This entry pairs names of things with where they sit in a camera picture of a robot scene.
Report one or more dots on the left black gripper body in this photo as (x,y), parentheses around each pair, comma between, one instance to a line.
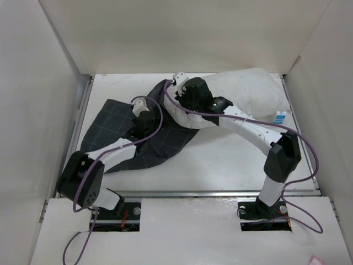
(156,122)

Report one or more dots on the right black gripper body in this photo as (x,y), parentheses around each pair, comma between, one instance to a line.
(186,101)

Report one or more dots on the dark grey checked pillowcase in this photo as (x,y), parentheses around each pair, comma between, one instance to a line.
(114,120)

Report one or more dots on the white pillow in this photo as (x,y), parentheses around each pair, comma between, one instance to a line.
(254,91)

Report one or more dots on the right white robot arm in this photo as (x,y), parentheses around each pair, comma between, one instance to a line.
(281,149)

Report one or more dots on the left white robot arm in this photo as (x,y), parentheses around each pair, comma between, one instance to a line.
(81,179)

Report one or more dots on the blue white pillow label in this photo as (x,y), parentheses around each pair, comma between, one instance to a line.
(279,117)

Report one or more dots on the pink object in corner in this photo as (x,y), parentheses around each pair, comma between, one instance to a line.
(314,260)

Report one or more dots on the aluminium rail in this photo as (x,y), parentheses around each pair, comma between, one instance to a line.
(224,193)

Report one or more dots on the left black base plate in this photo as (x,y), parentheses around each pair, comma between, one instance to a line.
(126,219)

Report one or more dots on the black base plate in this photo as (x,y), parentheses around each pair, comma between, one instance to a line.
(126,219)
(252,219)

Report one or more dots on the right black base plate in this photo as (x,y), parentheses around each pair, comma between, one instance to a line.
(252,219)

